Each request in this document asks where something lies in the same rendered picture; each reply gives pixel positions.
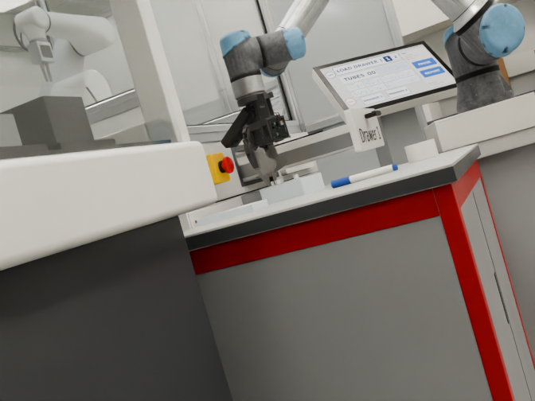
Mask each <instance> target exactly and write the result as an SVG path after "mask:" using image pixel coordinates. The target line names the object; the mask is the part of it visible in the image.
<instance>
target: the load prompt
mask: <svg viewBox="0 0 535 401"><path fill-rule="evenodd" d="M398 60H403V58H402V57H401V56H400V55H399V54H398V53H390V54H387V55H384V56H378V57H374V58H371V59H368V60H361V61H358V62H354V63H351V64H345V65H342V66H338V67H335V68H332V69H333V70H334V72H335V73H336V75H337V76H340V75H343V74H346V73H350V72H356V71H359V70H362V69H366V68H371V67H375V66H378V65H382V64H387V63H391V62H394V61H398Z"/></svg>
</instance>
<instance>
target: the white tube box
mask: <svg viewBox="0 0 535 401"><path fill-rule="evenodd" d="M324 188H325V185H324V183H323V179H322V175H321V173H316V174H312V175H310V176H306V177H301V178H299V179H297V180H293V181H288V182H284V183H282V184H279V185H274V186H272V187H268V188H266V189H261V190H260V194H261V197H262V200H265V199H267V202H268V204H272V203H275V202H279V201H284V200H287V199H291V198H294V197H299V196H302V195H306V194H308V193H312V192H315V191H318V190H320V189H324Z"/></svg>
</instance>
